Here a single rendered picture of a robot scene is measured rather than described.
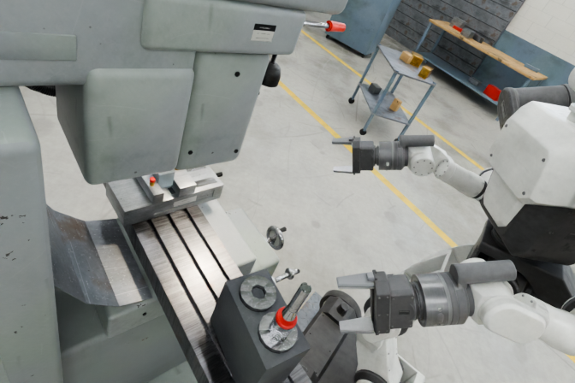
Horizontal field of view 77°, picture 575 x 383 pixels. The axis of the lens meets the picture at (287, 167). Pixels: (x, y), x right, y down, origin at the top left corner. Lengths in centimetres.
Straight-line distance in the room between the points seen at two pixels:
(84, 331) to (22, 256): 59
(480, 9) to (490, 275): 801
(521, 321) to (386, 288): 22
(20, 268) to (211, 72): 47
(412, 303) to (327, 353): 95
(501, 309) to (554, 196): 26
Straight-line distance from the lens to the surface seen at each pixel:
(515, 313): 71
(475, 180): 120
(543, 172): 83
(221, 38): 70
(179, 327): 108
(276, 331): 84
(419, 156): 109
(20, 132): 58
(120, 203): 120
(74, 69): 65
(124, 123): 72
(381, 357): 140
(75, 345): 126
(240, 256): 131
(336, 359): 163
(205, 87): 77
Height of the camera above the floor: 191
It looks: 36 degrees down
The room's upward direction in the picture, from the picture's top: 24 degrees clockwise
